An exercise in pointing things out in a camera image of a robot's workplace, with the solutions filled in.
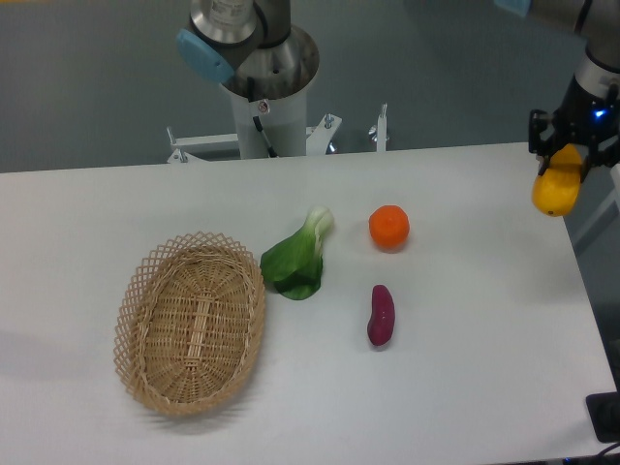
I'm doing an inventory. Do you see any green bok choy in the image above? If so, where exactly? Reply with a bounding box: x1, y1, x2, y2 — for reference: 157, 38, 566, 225
260, 206, 334, 300

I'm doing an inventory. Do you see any orange fruit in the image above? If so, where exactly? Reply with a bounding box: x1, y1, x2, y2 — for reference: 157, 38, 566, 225
368, 204, 410, 251

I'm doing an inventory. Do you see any black device at table edge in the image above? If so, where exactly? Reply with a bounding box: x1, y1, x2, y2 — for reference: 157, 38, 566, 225
586, 391, 619, 443

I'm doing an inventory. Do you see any oval woven wicker basket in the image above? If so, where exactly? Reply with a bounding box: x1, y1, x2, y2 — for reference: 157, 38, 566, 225
113, 232, 265, 416

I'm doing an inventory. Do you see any yellow mango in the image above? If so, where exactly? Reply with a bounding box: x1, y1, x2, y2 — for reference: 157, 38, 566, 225
532, 144, 582, 217

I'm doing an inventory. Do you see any purple sweet potato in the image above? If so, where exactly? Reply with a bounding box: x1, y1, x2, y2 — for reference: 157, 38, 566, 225
367, 285, 395, 347

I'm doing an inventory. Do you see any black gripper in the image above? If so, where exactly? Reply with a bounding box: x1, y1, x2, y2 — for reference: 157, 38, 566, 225
528, 77, 619, 183

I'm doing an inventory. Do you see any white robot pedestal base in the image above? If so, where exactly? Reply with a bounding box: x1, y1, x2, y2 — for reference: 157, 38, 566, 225
221, 26, 321, 159

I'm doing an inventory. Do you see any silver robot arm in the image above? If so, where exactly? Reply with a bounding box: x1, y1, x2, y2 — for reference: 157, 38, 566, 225
175, 1, 619, 180

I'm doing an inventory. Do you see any white pedestal foot bracket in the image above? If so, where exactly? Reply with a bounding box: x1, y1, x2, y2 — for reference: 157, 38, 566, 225
166, 102, 391, 165

